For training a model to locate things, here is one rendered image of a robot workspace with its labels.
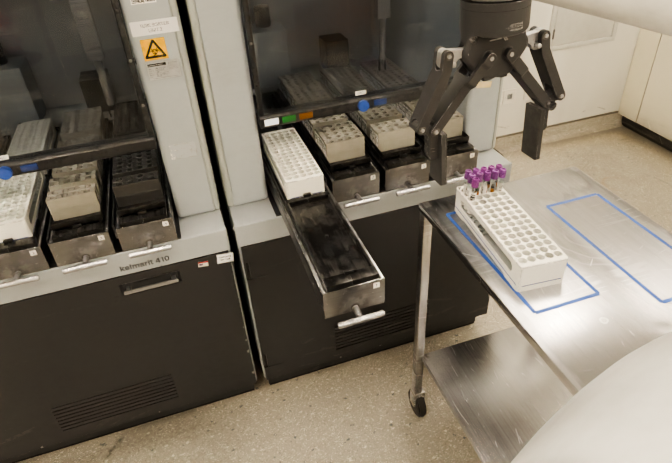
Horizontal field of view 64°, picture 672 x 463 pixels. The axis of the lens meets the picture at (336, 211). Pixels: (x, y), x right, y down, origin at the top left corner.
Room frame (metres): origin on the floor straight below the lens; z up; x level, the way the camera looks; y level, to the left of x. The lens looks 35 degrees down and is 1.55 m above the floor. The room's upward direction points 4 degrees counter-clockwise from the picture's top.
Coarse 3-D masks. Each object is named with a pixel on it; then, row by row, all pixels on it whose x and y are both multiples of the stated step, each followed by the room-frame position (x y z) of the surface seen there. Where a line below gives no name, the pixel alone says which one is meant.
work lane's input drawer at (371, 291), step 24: (264, 168) 1.32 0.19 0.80; (288, 216) 1.07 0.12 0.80; (312, 216) 1.06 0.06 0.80; (336, 216) 1.06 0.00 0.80; (312, 240) 0.97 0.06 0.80; (336, 240) 0.96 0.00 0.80; (360, 240) 0.95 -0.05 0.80; (312, 264) 0.88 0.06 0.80; (336, 264) 0.88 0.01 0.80; (360, 264) 0.87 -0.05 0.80; (336, 288) 0.80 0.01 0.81; (360, 288) 0.81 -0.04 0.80; (384, 288) 0.82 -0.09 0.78; (336, 312) 0.79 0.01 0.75; (360, 312) 0.78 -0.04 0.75; (384, 312) 0.78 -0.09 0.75
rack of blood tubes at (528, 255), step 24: (456, 192) 1.03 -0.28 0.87; (480, 192) 1.01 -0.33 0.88; (504, 192) 1.00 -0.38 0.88; (480, 216) 0.91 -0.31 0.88; (504, 216) 0.91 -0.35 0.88; (528, 216) 0.90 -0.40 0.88; (480, 240) 0.90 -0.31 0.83; (504, 240) 0.83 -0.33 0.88; (528, 240) 0.83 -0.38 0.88; (552, 240) 0.82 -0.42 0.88; (504, 264) 0.80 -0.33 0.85; (528, 264) 0.75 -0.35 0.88; (552, 264) 0.75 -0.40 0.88; (528, 288) 0.75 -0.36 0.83
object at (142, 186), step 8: (152, 176) 1.17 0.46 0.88; (112, 184) 1.15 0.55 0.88; (120, 184) 1.15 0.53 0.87; (128, 184) 1.14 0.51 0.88; (136, 184) 1.15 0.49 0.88; (144, 184) 1.15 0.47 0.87; (152, 184) 1.16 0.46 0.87; (160, 184) 1.17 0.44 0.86; (120, 192) 1.13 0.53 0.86; (128, 192) 1.14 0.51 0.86; (136, 192) 1.15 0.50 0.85; (144, 192) 1.15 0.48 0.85; (152, 192) 1.16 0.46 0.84; (160, 192) 1.16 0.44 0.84; (120, 200) 1.13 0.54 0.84; (128, 200) 1.14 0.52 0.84; (136, 200) 1.14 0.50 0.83; (144, 200) 1.15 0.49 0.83
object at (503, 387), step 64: (512, 192) 1.09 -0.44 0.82; (576, 192) 1.07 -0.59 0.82; (576, 256) 0.84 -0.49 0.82; (640, 256) 0.82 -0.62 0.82; (512, 320) 0.68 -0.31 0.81; (576, 320) 0.66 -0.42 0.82; (640, 320) 0.65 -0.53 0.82; (448, 384) 0.94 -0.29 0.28; (512, 384) 0.93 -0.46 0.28; (576, 384) 0.53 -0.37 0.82; (512, 448) 0.74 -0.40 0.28
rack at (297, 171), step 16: (288, 128) 1.43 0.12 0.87; (272, 144) 1.34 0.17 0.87; (288, 144) 1.33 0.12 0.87; (304, 144) 1.32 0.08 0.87; (272, 160) 1.31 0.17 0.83; (288, 160) 1.25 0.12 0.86; (304, 160) 1.24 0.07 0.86; (288, 176) 1.16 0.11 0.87; (304, 176) 1.17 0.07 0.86; (320, 176) 1.15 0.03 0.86; (288, 192) 1.13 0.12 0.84; (304, 192) 1.14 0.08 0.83
